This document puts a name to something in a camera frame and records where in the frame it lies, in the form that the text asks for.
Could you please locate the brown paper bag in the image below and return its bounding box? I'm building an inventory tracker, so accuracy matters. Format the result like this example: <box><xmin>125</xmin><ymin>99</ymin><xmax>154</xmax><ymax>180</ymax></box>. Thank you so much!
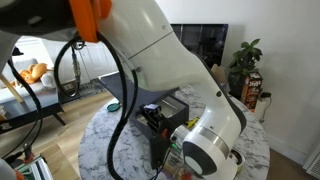
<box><xmin>211</xmin><ymin>64</ymin><xmax>227</xmax><ymax>84</ymax></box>

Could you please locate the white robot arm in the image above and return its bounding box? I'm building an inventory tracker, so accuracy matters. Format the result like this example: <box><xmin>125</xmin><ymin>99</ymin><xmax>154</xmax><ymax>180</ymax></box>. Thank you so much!
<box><xmin>0</xmin><ymin>0</ymin><xmax>246</xmax><ymax>180</ymax></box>

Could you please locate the orange plush toy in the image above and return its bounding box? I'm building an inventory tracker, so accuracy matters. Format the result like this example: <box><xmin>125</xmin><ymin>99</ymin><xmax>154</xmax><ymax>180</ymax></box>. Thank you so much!
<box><xmin>18</xmin><ymin>63</ymin><xmax>54</xmax><ymax>87</ymax></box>

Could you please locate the green round lid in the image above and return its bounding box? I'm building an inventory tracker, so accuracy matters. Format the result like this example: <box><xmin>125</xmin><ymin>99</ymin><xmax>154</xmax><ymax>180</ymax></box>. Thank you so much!
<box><xmin>107</xmin><ymin>103</ymin><xmax>120</xmax><ymax>112</ymax></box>

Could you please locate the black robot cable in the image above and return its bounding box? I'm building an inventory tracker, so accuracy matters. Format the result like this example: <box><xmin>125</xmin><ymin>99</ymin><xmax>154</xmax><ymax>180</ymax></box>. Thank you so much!
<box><xmin>53</xmin><ymin>31</ymin><xmax>139</xmax><ymax>180</ymax></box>

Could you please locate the grey sofa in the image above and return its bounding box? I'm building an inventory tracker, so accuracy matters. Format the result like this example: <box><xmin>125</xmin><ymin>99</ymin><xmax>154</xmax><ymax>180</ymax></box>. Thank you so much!
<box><xmin>0</xmin><ymin>57</ymin><xmax>56</xmax><ymax>104</ymax></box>

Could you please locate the dark coffee table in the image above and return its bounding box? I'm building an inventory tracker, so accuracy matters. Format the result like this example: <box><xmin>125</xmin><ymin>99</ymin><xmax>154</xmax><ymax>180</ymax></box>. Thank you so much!
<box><xmin>0</xmin><ymin>92</ymin><xmax>66</xmax><ymax>134</ymax></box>

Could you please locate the black television screen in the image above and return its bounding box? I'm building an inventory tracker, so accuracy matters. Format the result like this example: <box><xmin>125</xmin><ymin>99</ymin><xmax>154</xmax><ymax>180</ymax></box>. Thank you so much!
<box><xmin>172</xmin><ymin>24</ymin><xmax>229</xmax><ymax>68</ymax></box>

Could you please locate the green potted plant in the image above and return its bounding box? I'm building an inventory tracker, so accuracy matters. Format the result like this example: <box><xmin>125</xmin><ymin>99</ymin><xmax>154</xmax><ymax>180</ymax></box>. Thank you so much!
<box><xmin>228</xmin><ymin>39</ymin><xmax>263</xmax><ymax>99</ymax></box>

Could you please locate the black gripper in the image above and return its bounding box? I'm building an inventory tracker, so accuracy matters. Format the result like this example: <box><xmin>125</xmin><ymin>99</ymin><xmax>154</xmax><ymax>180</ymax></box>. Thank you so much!
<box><xmin>143</xmin><ymin>104</ymin><xmax>172</xmax><ymax>169</ymax></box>

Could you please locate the orange jenga box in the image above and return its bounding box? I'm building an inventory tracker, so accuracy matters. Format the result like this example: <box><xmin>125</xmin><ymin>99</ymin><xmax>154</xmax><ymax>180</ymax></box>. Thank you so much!
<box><xmin>241</xmin><ymin>72</ymin><xmax>263</xmax><ymax>112</ymax></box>

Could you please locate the navy blue box lid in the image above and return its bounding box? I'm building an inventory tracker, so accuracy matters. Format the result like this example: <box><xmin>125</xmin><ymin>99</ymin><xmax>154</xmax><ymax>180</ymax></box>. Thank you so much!
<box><xmin>99</xmin><ymin>72</ymin><xmax>177</xmax><ymax>114</ymax></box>

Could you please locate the cardboard box on floor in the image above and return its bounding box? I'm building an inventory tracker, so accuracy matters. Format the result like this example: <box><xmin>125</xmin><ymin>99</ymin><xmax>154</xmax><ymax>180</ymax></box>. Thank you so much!
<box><xmin>59</xmin><ymin>80</ymin><xmax>80</xmax><ymax>98</ymax></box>

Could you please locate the open green tin can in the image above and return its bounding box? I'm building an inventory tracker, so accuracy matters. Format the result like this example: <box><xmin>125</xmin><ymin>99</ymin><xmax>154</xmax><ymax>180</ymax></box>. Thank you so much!
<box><xmin>229</xmin><ymin>149</ymin><xmax>245</xmax><ymax>173</ymax></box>

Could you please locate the navy blue box base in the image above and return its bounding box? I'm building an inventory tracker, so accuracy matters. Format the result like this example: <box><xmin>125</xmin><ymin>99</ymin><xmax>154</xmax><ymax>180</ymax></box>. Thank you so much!
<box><xmin>130</xmin><ymin>95</ymin><xmax>189</xmax><ymax>139</ymax></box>

